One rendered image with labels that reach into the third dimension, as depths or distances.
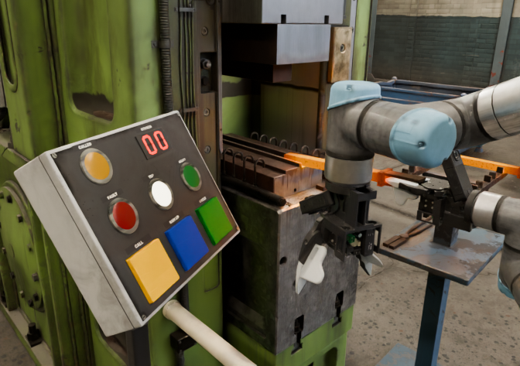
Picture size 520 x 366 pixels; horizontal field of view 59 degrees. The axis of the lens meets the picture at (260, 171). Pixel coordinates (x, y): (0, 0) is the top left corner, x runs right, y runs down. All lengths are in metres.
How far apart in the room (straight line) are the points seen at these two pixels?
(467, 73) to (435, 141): 8.82
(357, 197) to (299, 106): 0.92
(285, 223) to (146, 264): 0.55
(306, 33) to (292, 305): 0.74
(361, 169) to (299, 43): 0.56
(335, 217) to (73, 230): 0.40
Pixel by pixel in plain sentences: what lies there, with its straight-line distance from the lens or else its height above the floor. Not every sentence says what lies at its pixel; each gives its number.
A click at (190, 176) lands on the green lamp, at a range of 0.88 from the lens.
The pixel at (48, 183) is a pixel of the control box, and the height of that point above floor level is 1.15.
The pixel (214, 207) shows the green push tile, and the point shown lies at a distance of 0.90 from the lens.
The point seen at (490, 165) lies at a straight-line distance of 1.69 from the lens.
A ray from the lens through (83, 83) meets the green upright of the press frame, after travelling 1.44.
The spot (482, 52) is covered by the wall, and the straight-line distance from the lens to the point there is 9.31.
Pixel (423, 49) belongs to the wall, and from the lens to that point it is 9.87.
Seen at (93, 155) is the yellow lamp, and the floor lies 1.18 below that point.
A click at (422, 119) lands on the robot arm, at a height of 1.26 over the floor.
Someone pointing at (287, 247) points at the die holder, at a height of 0.80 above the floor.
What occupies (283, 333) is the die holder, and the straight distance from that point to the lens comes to 1.38.
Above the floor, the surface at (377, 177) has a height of 1.02.
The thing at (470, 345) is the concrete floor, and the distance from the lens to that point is 2.39.
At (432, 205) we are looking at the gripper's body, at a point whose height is 1.00.
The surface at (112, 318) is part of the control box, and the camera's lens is 0.74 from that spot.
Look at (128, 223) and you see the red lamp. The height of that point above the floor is 1.08.
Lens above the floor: 1.38
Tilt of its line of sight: 18 degrees down
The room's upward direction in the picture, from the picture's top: 1 degrees clockwise
